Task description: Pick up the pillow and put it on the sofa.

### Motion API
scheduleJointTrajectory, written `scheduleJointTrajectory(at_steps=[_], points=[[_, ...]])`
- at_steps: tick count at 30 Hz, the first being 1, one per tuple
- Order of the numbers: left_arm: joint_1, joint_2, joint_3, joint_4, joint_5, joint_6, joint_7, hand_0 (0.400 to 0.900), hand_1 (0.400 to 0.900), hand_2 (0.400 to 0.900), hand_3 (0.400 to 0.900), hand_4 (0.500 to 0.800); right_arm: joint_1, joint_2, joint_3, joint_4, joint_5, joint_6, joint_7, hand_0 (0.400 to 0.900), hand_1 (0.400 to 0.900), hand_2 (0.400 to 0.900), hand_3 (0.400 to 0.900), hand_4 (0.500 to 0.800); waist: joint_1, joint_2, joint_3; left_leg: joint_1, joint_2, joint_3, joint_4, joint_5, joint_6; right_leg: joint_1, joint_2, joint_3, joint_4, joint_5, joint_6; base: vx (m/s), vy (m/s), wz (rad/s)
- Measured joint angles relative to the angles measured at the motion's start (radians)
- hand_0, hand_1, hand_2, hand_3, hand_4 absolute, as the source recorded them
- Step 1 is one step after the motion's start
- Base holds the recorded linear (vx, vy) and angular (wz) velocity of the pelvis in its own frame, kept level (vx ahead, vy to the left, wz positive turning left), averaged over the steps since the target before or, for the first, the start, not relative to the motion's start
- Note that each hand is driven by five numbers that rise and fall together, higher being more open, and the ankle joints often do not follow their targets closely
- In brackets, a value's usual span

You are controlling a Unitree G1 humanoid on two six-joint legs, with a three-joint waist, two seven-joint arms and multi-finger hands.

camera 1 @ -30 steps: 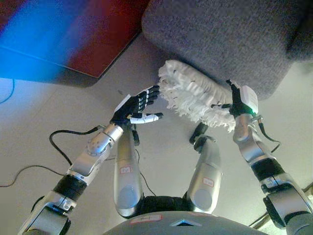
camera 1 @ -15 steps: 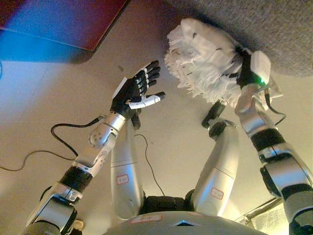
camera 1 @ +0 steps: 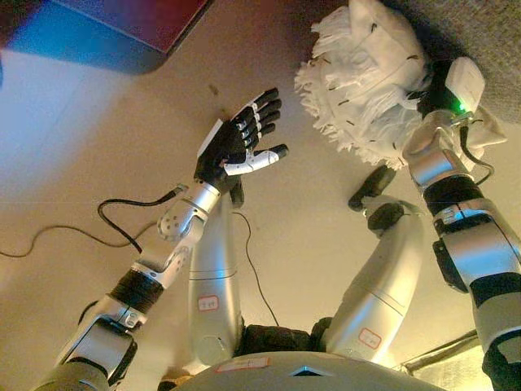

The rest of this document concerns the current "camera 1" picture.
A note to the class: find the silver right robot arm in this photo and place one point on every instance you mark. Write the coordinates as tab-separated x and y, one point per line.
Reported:
476	244

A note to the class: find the white shaggy pillow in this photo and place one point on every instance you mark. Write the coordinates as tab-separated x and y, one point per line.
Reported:
362	89

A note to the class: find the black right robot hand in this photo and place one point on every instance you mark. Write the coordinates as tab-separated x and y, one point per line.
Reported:
464	81

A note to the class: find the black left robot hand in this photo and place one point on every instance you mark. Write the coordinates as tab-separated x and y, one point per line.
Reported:
228	150

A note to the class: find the grey fabric armchair sofa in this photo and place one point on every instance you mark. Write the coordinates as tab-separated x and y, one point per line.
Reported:
480	28

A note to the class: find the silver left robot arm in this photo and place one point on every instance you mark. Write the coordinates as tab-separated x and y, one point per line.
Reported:
175	228

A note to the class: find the brown wooden cabinet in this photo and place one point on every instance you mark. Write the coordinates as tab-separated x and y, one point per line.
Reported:
102	32

